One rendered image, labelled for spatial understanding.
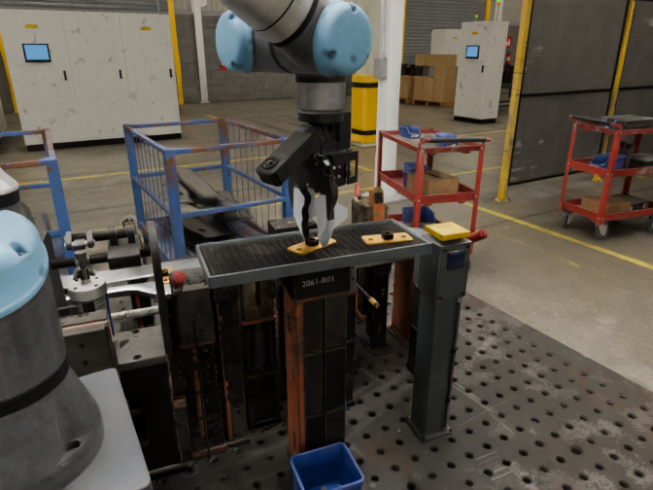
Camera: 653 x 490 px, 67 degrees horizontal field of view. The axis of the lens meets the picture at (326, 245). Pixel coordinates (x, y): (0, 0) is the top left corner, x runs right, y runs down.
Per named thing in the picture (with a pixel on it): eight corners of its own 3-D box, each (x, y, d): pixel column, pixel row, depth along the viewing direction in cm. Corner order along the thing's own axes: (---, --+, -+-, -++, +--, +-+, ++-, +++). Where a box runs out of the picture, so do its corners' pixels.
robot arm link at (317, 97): (321, 84, 69) (282, 81, 74) (321, 117, 71) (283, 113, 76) (356, 82, 74) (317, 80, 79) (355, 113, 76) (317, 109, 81)
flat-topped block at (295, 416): (331, 439, 104) (332, 241, 87) (347, 468, 97) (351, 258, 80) (286, 453, 101) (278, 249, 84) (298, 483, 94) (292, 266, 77)
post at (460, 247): (433, 411, 112) (451, 228, 96) (453, 434, 106) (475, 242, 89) (404, 420, 110) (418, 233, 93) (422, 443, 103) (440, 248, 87)
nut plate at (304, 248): (321, 236, 86) (321, 230, 86) (337, 242, 84) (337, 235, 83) (286, 250, 81) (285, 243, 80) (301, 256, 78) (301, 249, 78)
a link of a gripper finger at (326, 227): (356, 240, 82) (350, 186, 80) (331, 250, 78) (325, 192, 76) (342, 239, 84) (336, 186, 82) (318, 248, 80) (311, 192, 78)
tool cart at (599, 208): (619, 217, 464) (643, 110, 428) (664, 232, 424) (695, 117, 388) (548, 226, 440) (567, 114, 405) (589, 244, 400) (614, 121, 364)
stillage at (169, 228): (139, 242, 403) (121, 123, 368) (232, 226, 442) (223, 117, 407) (182, 301, 308) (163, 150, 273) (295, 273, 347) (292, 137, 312)
